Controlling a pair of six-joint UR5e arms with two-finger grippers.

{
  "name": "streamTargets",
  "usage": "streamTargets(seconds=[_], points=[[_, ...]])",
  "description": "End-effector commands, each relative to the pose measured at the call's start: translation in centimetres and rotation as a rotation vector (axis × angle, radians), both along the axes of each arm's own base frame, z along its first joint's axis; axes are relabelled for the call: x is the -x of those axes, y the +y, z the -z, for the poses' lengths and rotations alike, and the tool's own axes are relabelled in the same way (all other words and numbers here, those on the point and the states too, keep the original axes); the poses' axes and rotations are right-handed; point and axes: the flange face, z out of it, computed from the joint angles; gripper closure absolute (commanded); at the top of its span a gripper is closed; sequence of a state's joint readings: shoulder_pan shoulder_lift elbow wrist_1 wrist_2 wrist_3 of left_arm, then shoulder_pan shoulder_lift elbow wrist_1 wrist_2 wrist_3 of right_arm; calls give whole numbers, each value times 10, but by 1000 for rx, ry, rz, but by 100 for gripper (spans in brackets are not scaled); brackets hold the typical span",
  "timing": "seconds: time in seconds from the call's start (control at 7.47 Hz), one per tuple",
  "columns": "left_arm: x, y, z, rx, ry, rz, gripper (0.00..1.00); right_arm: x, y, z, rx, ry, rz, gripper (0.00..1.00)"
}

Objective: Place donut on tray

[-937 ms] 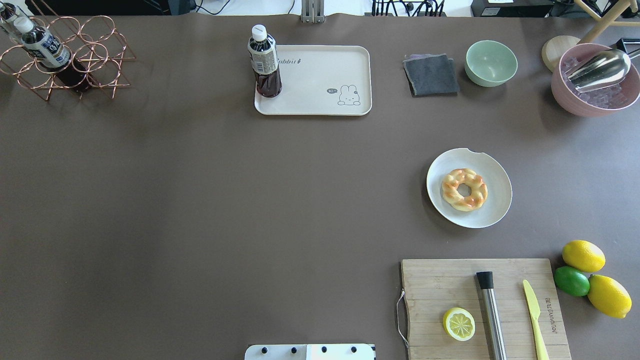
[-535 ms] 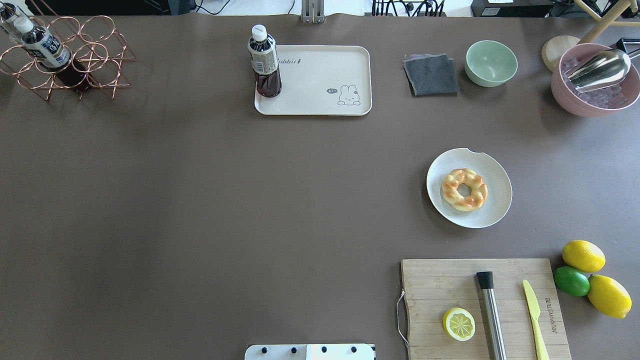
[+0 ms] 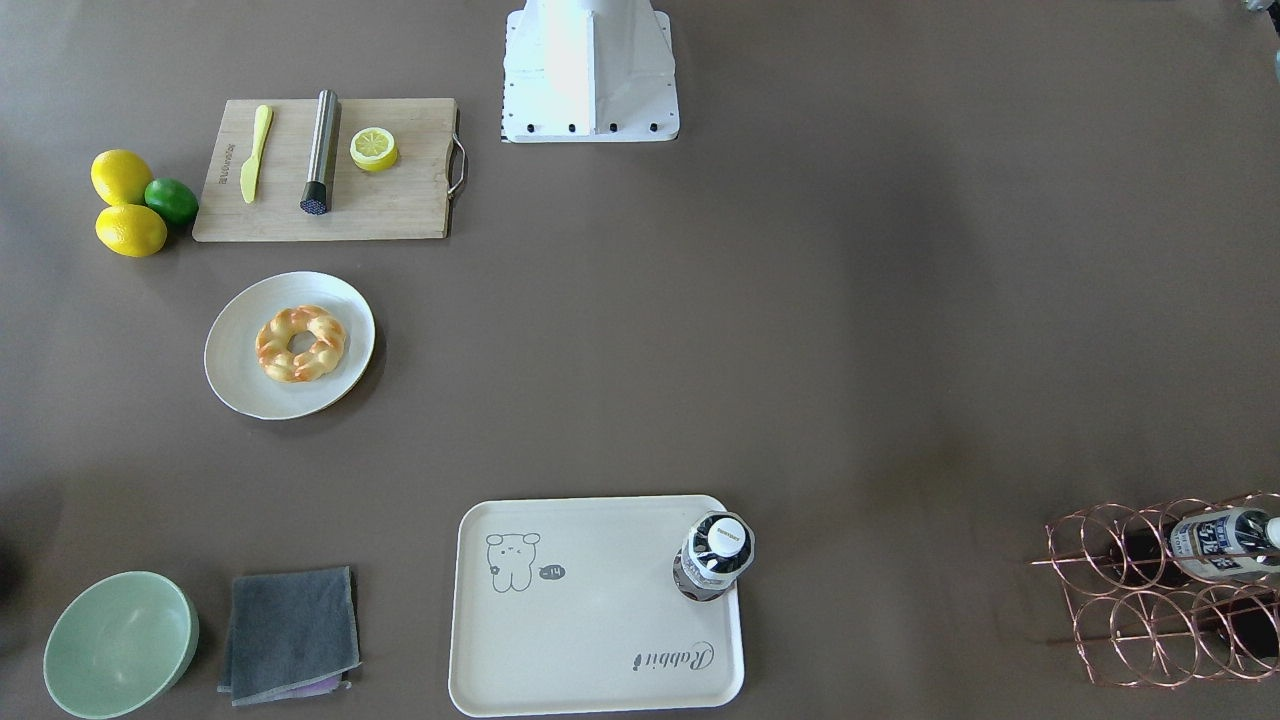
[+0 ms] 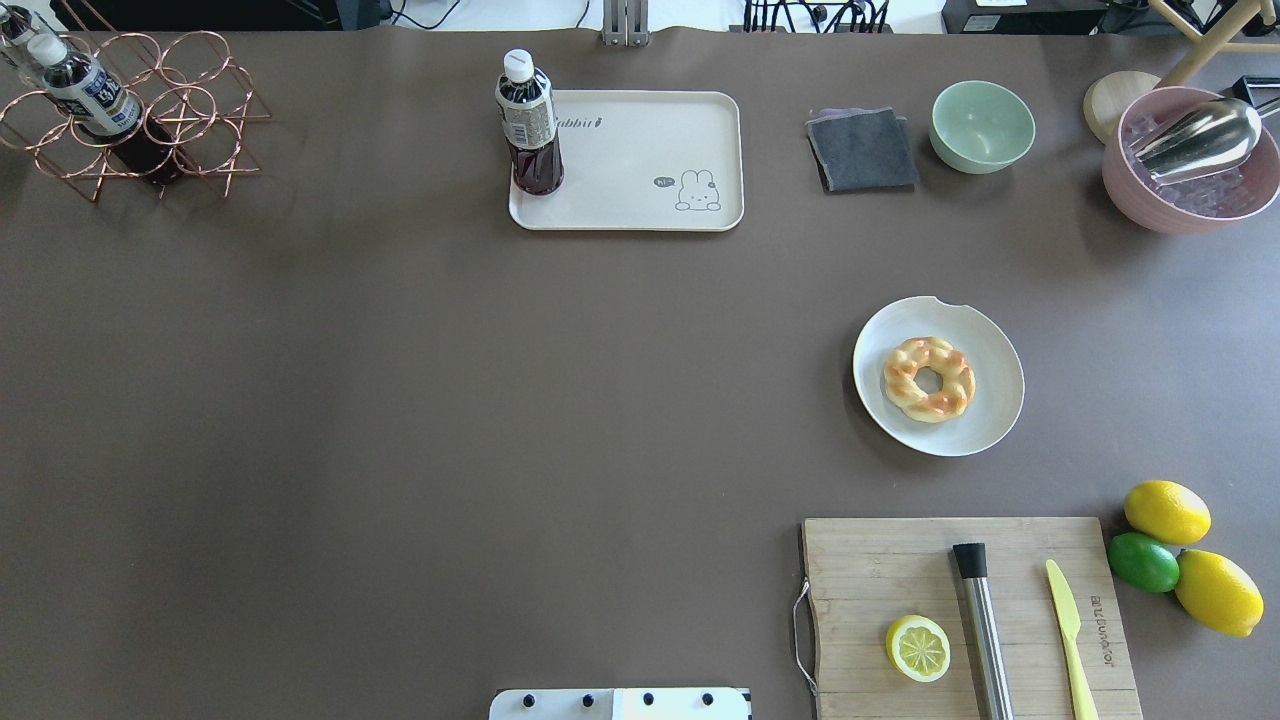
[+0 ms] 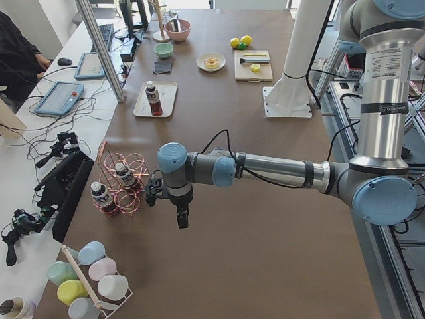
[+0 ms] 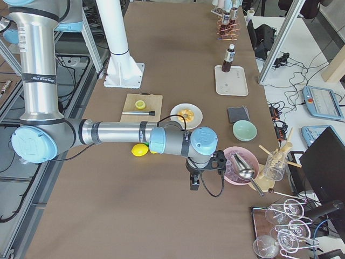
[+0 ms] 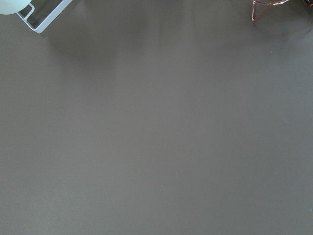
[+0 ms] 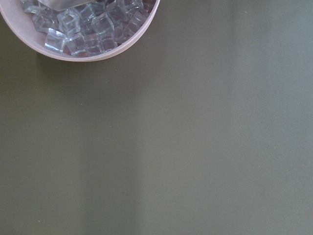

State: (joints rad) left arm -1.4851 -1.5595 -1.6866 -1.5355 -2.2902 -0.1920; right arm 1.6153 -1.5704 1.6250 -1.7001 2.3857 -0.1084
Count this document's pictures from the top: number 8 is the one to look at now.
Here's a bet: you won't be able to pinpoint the clear ice cubes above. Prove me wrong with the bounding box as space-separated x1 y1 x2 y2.
20 0 156 57

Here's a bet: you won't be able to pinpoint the pink bowl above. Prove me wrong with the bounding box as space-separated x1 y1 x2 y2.
0 0 160 62

